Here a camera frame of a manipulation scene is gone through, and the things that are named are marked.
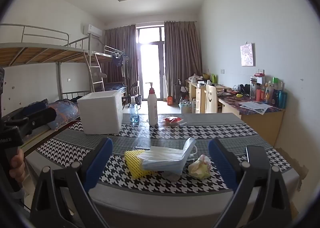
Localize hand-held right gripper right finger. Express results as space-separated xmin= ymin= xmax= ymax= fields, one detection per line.
xmin=208 ymin=138 xmax=293 ymax=228

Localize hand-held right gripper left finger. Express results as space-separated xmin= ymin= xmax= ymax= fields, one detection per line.
xmin=29 ymin=137 xmax=114 ymax=228

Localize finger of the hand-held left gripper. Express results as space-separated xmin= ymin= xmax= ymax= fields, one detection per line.
xmin=10 ymin=107 xmax=57 ymax=133

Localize green plastic bag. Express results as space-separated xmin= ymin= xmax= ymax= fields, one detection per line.
xmin=188 ymin=154 xmax=211 ymax=179

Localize yellow foam net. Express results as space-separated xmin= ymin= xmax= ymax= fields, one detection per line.
xmin=124 ymin=150 xmax=150 ymax=179

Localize white foam box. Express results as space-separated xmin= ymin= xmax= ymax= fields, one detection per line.
xmin=77 ymin=90 xmax=123 ymax=135

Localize person's left hand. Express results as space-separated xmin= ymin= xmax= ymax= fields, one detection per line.
xmin=9 ymin=149 xmax=26 ymax=183

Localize patterned blue quilt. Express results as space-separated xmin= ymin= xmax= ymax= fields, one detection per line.
xmin=25 ymin=99 xmax=80 ymax=131

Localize black smartphone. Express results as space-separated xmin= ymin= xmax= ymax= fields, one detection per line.
xmin=245 ymin=145 xmax=272 ymax=187

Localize houndstooth tablecloth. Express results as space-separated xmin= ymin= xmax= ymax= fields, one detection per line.
xmin=37 ymin=113 xmax=300 ymax=193

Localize wooden desk with patterned cloth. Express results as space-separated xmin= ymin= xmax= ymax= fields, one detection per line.
xmin=217 ymin=91 xmax=285 ymax=146

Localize blue spray bottle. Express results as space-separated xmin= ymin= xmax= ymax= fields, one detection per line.
xmin=129 ymin=96 xmax=140 ymax=125

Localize wooden chair with smiley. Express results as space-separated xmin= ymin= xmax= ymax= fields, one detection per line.
xmin=204 ymin=84 xmax=222 ymax=114

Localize red snack packet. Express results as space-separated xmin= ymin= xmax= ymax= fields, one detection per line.
xmin=162 ymin=116 xmax=187 ymax=126

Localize white bucket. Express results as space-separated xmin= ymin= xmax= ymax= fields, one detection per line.
xmin=179 ymin=101 xmax=192 ymax=114

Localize printed paper sheets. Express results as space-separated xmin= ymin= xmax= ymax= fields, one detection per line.
xmin=239 ymin=101 xmax=273 ymax=115

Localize large metal bunk bed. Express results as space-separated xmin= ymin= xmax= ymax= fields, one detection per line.
xmin=0 ymin=24 xmax=105 ymax=143

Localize light wooden drawer desk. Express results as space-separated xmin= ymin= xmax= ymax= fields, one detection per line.
xmin=185 ymin=79 xmax=225 ymax=114

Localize white pump bottle red cap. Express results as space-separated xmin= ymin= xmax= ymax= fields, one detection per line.
xmin=146 ymin=82 xmax=158 ymax=126

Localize blue plaid bedding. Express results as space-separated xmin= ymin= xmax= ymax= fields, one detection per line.
xmin=104 ymin=82 xmax=127 ymax=94

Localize black folding chair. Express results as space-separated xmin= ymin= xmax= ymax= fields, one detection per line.
xmin=126 ymin=81 xmax=140 ymax=104

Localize steel thermos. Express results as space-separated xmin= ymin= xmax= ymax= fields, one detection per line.
xmin=250 ymin=76 xmax=258 ymax=100

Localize teal bottle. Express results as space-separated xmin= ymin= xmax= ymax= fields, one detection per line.
xmin=278 ymin=91 xmax=287 ymax=109

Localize small metal bunk bed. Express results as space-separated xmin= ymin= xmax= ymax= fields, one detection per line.
xmin=96 ymin=45 xmax=130 ymax=104

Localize hanging dark clothes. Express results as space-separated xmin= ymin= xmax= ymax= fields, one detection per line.
xmin=112 ymin=54 xmax=124 ymax=67

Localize white air conditioner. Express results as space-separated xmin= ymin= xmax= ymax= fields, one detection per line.
xmin=83 ymin=25 xmax=102 ymax=37

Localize narrow brown curtain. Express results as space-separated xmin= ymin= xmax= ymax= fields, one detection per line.
xmin=104 ymin=25 xmax=139 ymax=99

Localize glass balcony door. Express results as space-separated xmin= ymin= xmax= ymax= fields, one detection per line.
xmin=136 ymin=26 xmax=165 ymax=101

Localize wide brown curtain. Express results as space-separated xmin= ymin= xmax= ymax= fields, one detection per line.
xmin=164 ymin=21 xmax=203 ymax=99

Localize black wire basket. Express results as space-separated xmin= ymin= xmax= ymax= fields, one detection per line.
xmin=174 ymin=79 xmax=187 ymax=96

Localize pink wall poster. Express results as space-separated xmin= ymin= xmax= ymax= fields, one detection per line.
xmin=240 ymin=42 xmax=255 ymax=67

